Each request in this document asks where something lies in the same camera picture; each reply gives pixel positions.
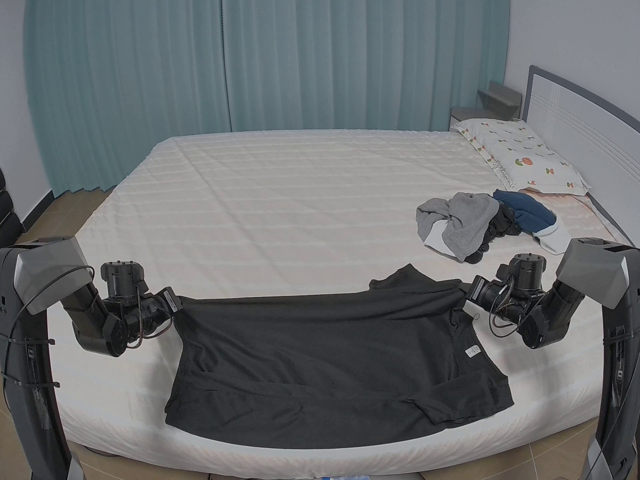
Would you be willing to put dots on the white printed pillow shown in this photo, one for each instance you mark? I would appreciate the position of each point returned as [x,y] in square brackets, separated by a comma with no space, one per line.
[525,155]

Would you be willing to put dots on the grey bedside table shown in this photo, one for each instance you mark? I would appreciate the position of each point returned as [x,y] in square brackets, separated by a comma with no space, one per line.
[502,99]

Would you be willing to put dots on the bed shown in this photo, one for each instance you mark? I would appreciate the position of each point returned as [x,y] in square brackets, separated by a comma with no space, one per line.
[250,208]

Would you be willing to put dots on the dark blue garment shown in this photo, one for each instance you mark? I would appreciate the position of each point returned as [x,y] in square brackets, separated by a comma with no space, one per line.
[532,215]

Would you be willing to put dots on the black T-shirt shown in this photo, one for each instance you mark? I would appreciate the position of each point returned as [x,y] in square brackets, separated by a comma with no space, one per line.
[325,348]

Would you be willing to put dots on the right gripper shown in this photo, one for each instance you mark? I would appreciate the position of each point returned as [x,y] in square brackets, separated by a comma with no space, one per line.
[490,298]

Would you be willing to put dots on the grey knitted garment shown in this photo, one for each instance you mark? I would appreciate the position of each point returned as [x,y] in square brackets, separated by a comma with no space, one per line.
[470,218]

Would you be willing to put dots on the white garment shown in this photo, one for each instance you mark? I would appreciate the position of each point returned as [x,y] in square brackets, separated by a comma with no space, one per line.
[552,240]
[437,238]

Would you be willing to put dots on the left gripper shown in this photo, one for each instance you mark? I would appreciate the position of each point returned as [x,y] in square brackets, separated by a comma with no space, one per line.
[162,308]

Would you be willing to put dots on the black crumpled garment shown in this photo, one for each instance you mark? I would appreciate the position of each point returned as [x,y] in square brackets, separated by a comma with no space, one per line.
[500,225]

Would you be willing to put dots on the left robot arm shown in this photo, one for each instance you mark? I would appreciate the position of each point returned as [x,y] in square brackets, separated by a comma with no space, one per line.
[50,273]

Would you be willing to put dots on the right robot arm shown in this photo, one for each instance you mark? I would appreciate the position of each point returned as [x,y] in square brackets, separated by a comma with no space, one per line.
[590,273]

